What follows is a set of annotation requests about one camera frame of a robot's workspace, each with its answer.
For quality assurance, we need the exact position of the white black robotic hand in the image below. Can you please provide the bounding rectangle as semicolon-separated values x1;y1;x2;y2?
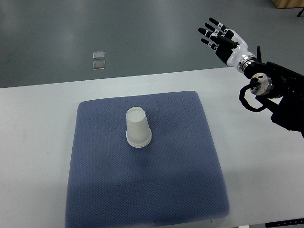
198;18;256;71

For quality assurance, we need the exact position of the white paper cup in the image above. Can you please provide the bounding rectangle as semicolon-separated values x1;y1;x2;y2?
126;107;152;143
126;137;152;148

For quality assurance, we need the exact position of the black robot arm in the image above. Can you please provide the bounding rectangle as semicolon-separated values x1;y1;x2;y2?
239;47;304;134

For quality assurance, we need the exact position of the wooden furniture corner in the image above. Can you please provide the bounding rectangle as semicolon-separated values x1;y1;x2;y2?
271;0;304;9

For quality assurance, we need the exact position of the black tripod leg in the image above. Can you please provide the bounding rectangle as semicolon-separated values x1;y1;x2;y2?
297;8;304;17

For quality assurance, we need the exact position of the upper metal floor plate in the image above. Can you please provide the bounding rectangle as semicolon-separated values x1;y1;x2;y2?
93;51;105;59

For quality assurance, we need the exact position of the blue fabric cushion mat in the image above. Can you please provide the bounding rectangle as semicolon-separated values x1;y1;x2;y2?
65;91;229;228

